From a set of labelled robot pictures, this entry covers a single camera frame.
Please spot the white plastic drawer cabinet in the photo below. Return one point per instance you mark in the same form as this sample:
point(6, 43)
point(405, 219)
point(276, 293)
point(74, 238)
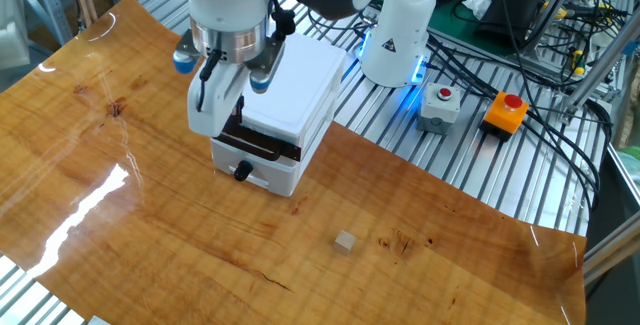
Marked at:
point(300, 80)

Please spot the yellow black screwdriver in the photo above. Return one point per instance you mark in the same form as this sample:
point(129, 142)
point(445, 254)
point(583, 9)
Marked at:
point(579, 62)

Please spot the grey box with red button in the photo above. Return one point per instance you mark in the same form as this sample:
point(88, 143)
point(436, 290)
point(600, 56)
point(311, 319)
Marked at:
point(439, 112)

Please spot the aluminium profile rail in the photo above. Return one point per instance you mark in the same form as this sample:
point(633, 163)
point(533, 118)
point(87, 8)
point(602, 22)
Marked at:
point(612, 252)

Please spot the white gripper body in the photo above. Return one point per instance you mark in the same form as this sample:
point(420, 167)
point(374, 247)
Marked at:
point(222, 97)

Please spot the small wooden cube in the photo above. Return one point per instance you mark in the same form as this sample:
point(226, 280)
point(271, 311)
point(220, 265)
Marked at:
point(345, 244)

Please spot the slim aluminium profile post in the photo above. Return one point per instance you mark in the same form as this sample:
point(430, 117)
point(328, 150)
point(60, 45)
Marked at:
point(555, 7)

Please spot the white foam block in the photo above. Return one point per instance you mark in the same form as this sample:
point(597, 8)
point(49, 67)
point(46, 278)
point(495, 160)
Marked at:
point(12, 40)

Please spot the green mat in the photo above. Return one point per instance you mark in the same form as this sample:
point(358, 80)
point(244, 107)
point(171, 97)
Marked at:
point(450, 30)

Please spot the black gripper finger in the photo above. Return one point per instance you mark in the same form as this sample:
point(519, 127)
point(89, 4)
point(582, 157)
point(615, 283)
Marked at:
point(239, 110)

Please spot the orange box with red button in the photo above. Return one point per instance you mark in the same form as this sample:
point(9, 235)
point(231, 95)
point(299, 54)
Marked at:
point(505, 117)

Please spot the wood grain table mat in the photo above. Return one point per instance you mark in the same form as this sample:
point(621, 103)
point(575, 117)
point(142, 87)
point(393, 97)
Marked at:
point(150, 215)

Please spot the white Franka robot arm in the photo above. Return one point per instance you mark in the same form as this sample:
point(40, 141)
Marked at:
point(400, 15)

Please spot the thick aluminium profile post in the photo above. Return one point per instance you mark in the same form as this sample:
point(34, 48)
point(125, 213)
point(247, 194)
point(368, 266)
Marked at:
point(600, 67)

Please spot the crumpled white tissue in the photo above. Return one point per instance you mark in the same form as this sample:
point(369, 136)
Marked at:
point(477, 6)

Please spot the grey perforated shelf frame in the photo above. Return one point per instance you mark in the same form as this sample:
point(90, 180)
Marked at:
point(51, 5)

